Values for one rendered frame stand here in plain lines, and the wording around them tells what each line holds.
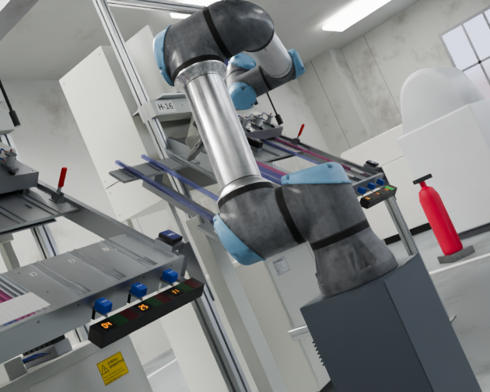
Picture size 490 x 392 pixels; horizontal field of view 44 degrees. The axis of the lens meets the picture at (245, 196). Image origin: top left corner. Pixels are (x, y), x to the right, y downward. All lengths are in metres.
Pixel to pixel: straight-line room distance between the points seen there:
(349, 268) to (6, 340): 0.64
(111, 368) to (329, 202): 0.88
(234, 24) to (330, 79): 9.03
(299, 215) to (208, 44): 0.41
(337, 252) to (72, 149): 5.42
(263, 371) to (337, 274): 0.84
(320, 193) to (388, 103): 9.35
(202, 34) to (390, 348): 0.70
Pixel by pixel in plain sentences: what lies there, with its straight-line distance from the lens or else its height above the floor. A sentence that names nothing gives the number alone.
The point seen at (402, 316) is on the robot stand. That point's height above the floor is 0.48.
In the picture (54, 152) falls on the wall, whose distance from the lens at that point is 6.22.
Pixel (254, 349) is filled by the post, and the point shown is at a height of 0.39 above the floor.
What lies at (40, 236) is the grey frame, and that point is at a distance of 1.96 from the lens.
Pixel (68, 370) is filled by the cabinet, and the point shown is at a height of 0.58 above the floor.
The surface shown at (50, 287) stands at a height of 0.78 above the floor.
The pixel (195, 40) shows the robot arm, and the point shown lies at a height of 1.11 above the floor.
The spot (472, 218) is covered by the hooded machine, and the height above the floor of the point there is 0.14.
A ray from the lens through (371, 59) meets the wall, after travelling 10.51.
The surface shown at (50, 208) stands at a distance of 1.74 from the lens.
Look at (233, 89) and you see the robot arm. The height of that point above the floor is 1.08.
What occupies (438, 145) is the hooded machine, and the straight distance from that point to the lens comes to 5.03.
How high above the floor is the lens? 0.70
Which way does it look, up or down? 4 degrees up
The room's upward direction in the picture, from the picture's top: 24 degrees counter-clockwise
